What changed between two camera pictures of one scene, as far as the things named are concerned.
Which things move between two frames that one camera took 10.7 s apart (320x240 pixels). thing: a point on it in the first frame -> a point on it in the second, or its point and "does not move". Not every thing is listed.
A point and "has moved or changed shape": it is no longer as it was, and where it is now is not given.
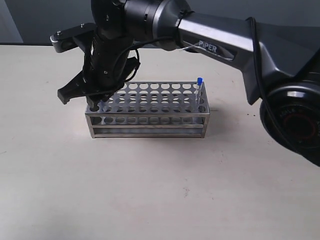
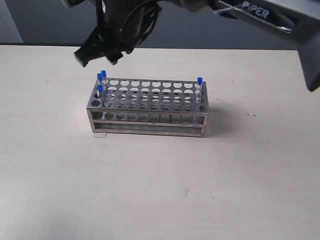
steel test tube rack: x=153 y=110 does not move
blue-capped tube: x=198 y=92 does not move
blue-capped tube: x=102 y=107 has moved or changed shape
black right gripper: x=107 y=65 -> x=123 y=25
